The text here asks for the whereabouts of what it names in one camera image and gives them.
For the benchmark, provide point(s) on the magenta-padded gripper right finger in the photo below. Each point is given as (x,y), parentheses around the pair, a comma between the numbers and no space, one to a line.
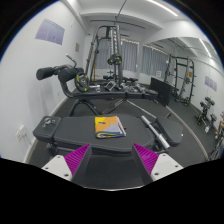
(146,160)

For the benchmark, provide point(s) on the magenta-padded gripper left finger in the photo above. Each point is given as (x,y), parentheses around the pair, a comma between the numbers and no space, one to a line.
(78,160)

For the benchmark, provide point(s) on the yellow orange printed towel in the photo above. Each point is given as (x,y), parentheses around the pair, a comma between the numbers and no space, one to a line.
(110,126)

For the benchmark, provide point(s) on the black padded weight bench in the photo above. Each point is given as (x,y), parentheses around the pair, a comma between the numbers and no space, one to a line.
(76,133)

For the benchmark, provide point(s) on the silver barbell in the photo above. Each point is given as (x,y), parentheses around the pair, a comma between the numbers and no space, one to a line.
(155,131)

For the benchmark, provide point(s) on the black roller pad bench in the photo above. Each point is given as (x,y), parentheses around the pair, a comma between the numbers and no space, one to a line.
(106,95)

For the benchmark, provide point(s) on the black box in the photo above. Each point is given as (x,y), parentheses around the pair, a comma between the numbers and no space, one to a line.
(161,90)

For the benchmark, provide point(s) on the dumbbells group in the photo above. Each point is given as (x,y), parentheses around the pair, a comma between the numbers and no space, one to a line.
(133,88)

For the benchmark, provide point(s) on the black yellow weight plate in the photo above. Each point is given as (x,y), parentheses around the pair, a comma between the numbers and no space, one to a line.
(116,60)
(78,86)

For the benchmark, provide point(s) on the black exercise machine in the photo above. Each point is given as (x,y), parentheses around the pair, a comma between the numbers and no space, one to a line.
(205,106)

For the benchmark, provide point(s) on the person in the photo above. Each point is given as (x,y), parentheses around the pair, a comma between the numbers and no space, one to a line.
(221,125)

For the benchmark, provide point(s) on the black squat rack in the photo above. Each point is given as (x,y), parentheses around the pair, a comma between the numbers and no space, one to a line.
(188,76)

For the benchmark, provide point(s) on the grey window curtain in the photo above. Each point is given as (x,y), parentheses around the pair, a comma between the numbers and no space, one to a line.
(130,56)
(155,61)

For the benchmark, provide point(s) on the black power rack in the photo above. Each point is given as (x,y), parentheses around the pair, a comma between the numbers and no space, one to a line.
(117,43)

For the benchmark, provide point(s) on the long ceiling light strip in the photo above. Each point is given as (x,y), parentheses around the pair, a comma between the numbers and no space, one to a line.
(205,47)
(163,7)

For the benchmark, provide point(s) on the white wall socket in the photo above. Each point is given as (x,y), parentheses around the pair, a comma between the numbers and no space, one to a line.
(21,133)

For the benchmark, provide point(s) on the small purple wall poster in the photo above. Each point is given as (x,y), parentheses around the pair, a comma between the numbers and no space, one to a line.
(210,83)

